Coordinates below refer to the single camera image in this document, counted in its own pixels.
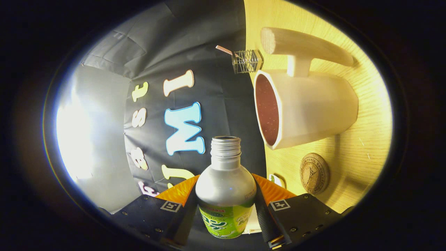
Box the white cup with wooden handle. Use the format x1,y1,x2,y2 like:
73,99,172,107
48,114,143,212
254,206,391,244
254,27,359,150

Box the black backdrop cloth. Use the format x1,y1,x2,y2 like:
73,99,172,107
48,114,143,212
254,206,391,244
80,0,269,251

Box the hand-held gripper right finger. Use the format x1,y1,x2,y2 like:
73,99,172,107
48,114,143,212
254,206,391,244
252,173,354,250

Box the striped straw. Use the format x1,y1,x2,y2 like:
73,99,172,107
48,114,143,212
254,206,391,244
215,45,240,58

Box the round cork coaster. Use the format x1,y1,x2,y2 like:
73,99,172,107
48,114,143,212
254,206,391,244
300,153,330,195

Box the silver bottle with green label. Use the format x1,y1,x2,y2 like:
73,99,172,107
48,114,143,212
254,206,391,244
195,136,257,239

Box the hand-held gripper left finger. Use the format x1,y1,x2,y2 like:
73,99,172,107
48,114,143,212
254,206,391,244
99,174,201,249

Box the wire mesh holder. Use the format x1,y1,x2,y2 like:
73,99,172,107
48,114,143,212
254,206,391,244
232,50,264,74

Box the wooden table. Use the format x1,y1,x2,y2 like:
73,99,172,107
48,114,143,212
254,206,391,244
244,0,393,214

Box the white divided dish of beans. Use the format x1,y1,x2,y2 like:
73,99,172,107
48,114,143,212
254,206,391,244
268,174,287,189

